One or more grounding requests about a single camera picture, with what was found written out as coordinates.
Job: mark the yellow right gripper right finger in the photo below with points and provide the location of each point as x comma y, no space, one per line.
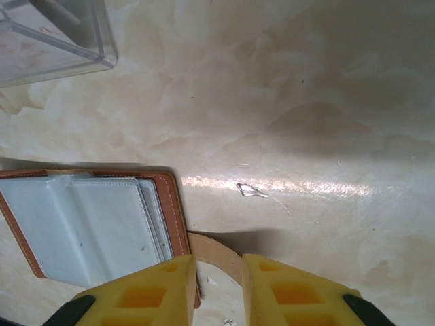
253,292

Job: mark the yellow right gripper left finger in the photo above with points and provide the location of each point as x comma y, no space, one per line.
176,282

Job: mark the brown leather card holder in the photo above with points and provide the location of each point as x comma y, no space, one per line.
102,220

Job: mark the clear plastic card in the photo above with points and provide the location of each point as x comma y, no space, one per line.
85,34

